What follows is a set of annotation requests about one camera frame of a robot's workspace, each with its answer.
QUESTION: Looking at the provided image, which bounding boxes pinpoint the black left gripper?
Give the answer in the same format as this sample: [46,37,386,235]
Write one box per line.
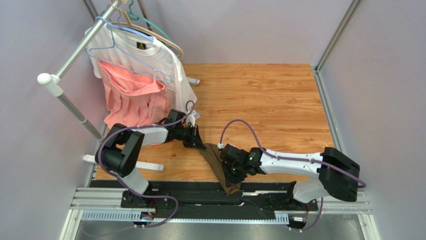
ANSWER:
[175,124,206,151]

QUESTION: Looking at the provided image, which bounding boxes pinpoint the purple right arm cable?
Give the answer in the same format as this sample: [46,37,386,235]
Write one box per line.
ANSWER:
[217,119,367,233]

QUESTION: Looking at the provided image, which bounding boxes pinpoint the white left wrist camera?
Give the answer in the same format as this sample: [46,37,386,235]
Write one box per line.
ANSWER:
[186,111,201,126]

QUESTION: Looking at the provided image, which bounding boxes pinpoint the white clothes rack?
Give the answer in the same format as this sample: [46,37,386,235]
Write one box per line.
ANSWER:
[36,0,201,173]

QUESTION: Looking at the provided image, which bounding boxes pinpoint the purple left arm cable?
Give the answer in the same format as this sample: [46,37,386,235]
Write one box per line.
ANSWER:
[97,100,197,229]

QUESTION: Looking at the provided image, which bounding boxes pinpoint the blue wire hanger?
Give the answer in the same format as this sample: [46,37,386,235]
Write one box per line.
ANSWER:
[84,16,173,84]

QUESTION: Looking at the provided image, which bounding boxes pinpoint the wooden clothes hanger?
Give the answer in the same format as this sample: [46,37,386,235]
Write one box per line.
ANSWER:
[110,8,184,59]

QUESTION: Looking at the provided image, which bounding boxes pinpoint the olive brown cloth napkin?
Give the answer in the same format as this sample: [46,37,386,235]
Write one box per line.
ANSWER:
[199,143,241,195]

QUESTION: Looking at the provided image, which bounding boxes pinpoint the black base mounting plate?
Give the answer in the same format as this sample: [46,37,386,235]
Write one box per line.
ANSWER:
[88,179,320,221]

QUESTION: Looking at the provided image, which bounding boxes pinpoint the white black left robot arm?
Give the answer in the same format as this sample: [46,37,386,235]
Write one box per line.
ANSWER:
[94,109,206,208]

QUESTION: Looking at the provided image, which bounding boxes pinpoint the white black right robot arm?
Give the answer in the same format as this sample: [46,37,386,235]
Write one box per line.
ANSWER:
[217,143,360,203]

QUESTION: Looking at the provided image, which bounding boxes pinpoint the pink pleated skirt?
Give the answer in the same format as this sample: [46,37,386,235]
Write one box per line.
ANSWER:
[98,61,171,129]

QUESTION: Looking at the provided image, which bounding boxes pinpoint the white t-shirt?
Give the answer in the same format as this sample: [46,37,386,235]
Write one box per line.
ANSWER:
[87,24,197,113]

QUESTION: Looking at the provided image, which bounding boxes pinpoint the aluminium frame rail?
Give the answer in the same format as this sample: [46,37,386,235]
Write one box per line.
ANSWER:
[58,0,382,240]

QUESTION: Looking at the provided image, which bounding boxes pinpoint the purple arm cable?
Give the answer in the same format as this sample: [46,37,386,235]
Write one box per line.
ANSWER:
[97,100,197,229]
[217,119,367,233]

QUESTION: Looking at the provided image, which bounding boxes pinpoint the teal clothes hanger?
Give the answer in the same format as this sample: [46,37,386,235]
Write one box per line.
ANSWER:
[116,0,185,59]

